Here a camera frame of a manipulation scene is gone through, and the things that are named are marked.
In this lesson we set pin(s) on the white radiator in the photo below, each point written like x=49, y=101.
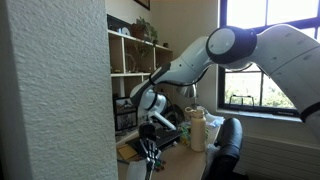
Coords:
x=276, y=156

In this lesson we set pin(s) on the silver desk lamp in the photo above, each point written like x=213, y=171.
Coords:
x=188, y=90

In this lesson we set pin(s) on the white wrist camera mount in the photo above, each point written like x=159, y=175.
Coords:
x=163, y=120

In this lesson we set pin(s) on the white crumpled papers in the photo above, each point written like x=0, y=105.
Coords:
x=213, y=120

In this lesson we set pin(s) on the black headphones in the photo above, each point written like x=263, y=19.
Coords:
x=179, y=115

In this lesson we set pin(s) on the white window sill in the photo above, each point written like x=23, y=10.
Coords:
x=260, y=115

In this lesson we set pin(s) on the cream water bottle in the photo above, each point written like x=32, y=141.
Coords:
x=198, y=133

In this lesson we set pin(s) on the black photo frame with bird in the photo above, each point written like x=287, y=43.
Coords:
x=124, y=105

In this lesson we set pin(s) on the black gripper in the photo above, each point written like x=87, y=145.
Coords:
x=149, y=148

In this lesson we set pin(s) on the yellow notepad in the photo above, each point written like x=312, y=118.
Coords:
x=127, y=152

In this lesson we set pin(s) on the small dark pot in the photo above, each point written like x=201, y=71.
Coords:
x=165, y=45

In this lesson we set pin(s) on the green yellow patterned cloth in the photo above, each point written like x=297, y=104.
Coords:
x=184, y=133

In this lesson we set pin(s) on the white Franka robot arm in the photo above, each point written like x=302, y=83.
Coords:
x=193, y=63

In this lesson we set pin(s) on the black photo frame with group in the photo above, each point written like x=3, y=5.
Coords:
x=126, y=121

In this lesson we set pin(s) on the black office chair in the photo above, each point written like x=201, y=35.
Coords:
x=230, y=140

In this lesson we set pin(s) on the black laptop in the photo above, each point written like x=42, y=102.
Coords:
x=166, y=135

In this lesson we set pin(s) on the dark wall picture frame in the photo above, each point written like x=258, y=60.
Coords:
x=143, y=3

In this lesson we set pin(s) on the white round ornament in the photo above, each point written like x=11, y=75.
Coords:
x=125, y=31

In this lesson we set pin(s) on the black metal railing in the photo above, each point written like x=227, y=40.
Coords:
x=241, y=96

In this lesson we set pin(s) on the black window frame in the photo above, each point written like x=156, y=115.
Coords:
x=266, y=109

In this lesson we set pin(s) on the black framed picture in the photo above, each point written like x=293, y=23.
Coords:
x=114, y=23

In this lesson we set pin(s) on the green potted plant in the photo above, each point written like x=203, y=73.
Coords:
x=143, y=28

